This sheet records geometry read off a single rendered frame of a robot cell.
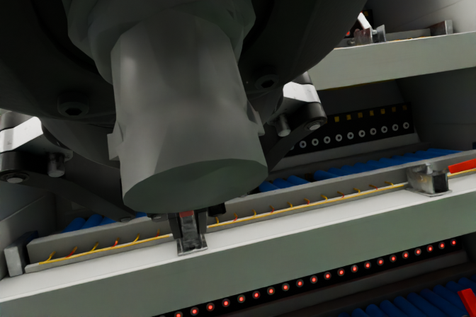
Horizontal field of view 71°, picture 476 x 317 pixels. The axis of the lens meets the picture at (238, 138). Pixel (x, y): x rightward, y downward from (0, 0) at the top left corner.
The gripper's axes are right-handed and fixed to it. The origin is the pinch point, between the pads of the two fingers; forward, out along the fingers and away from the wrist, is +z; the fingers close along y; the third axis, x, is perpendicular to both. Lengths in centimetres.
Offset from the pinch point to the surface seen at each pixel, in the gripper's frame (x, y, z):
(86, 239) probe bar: 1.9, -10.2, 11.1
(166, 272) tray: -3.4, -2.6, 7.0
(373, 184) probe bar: 1.2, 22.0, 11.0
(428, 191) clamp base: -1.6, 25.6, 7.6
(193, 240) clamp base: -0.9, 0.2, 9.1
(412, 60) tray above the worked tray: 14.0, 30.3, 5.4
